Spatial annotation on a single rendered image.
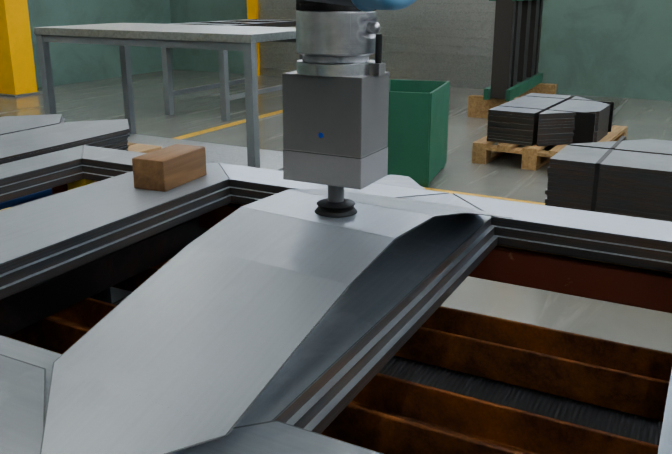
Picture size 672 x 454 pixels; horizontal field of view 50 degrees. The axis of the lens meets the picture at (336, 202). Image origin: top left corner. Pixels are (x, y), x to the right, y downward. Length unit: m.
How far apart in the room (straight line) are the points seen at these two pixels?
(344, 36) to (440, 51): 8.57
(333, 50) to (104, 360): 0.32
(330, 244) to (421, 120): 3.71
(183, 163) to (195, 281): 0.56
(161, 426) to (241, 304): 0.13
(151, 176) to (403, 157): 3.34
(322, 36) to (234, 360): 0.29
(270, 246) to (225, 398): 0.18
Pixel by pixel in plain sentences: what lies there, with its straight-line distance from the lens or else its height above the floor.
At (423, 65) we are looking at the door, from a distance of 9.32.
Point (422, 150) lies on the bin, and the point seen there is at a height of 0.23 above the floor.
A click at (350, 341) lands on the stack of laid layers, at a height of 0.85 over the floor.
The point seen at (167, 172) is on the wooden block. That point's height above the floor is 0.88.
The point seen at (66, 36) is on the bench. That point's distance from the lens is 4.41.
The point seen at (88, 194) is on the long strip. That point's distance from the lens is 1.18.
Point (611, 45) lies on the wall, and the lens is 8.77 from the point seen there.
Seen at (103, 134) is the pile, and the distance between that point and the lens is 1.66.
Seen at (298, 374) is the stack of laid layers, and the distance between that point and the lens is 0.61.
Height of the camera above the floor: 1.15
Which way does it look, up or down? 16 degrees down
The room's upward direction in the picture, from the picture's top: straight up
